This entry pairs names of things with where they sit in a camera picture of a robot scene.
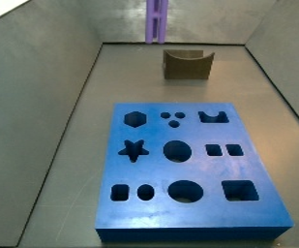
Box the dark curved holder stand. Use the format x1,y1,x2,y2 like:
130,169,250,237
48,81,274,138
162,49,214,79

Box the blue shape sorting board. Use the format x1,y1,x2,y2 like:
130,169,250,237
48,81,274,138
94,103,293,242

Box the purple three prong peg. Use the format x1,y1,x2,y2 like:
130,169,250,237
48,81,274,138
145,0,168,44

